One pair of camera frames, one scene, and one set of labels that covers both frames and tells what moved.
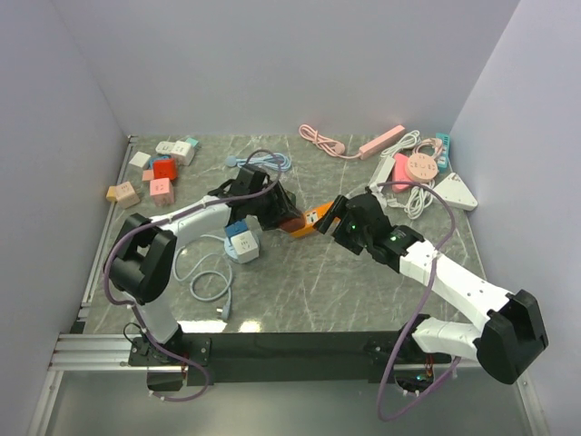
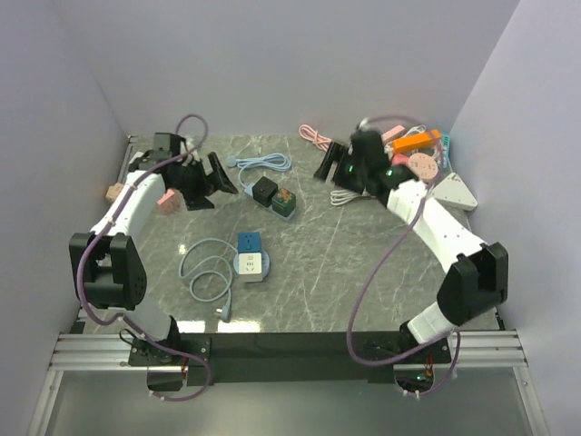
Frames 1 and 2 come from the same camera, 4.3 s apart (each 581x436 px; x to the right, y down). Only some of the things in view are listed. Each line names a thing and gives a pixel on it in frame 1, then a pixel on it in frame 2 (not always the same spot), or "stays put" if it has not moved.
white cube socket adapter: (245, 246) -> (250, 267)
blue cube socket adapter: (237, 227) -> (249, 242)
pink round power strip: (422, 168) stays put
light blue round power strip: (229, 250) -> (225, 312)
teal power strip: (443, 161) stays put
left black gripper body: (268, 209) -> (193, 181)
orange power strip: (311, 217) -> (415, 141)
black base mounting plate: (285, 358) stays put
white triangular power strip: (457, 193) stays put
